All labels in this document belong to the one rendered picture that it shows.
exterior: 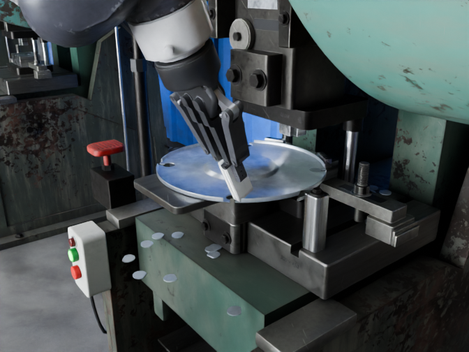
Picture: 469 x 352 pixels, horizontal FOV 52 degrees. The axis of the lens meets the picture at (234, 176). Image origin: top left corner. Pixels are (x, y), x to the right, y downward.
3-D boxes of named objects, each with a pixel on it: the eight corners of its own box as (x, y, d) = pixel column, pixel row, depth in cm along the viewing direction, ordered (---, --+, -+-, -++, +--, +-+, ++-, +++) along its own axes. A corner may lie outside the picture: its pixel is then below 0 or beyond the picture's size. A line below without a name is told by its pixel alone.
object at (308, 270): (324, 301, 70) (326, 266, 68) (166, 200, 103) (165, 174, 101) (437, 239, 87) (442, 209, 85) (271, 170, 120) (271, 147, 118)
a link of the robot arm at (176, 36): (153, 26, 49) (174, 73, 52) (239, -28, 54) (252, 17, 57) (98, 19, 58) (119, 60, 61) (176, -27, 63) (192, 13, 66)
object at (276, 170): (333, 207, 68) (333, 202, 68) (135, 199, 71) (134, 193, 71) (320, 145, 95) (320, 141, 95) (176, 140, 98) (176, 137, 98)
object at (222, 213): (180, 286, 73) (176, 205, 68) (137, 249, 83) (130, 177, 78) (297, 237, 87) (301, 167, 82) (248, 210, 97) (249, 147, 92)
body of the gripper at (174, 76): (138, 60, 58) (169, 122, 64) (177, 69, 52) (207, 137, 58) (184, 30, 61) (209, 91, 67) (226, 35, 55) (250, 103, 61)
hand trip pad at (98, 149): (99, 185, 101) (95, 151, 98) (88, 177, 105) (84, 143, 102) (130, 177, 105) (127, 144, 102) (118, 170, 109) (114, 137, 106)
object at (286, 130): (294, 137, 86) (294, 117, 84) (275, 131, 89) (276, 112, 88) (306, 134, 87) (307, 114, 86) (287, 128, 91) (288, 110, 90)
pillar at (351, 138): (348, 184, 88) (355, 109, 83) (338, 181, 90) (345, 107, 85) (356, 181, 89) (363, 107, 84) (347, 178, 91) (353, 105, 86)
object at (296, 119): (305, 147, 77) (307, 112, 75) (229, 121, 91) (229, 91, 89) (368, 129, 86) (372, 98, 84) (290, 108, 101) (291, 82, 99)
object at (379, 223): (395, 247, 73) (403, 184, 69) (313, 209, 85) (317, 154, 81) (417, 235, 76) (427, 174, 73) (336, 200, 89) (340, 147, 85)
